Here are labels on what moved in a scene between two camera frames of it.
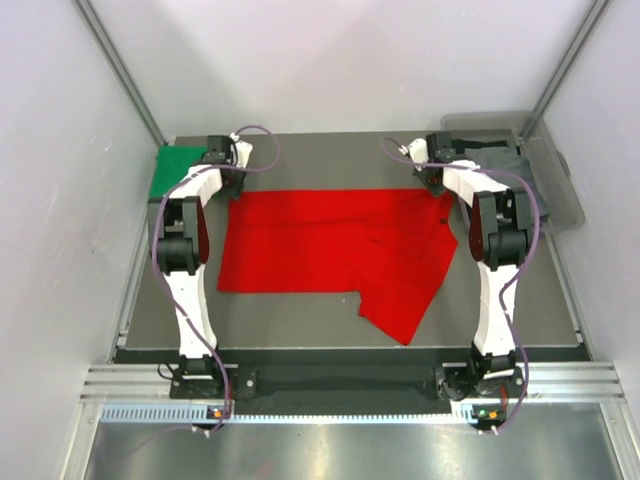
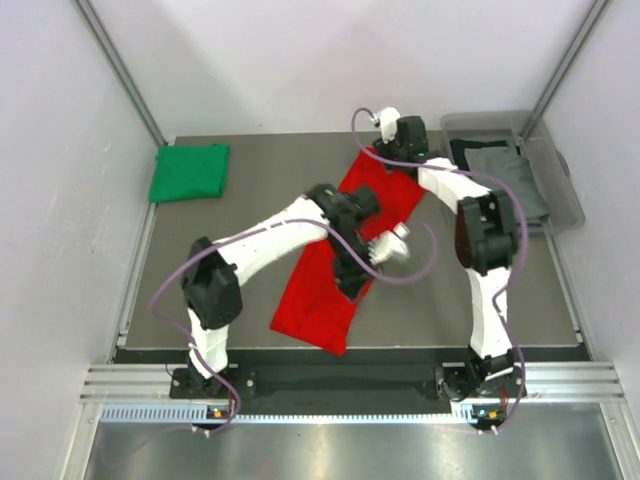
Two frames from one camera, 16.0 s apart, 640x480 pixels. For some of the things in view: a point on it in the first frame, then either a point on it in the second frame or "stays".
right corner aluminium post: x=563 y=68 stays
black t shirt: x=461 y=145 stays
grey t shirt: x=508 y=165 stays
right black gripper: x=435 y=191 to x=382 y=150
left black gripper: x=235 y=191 to x=351 y=277
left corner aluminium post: x=116 y=58 stays
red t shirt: x=389 y=246 to x=316 y=309
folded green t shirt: x=171 y=165 stays
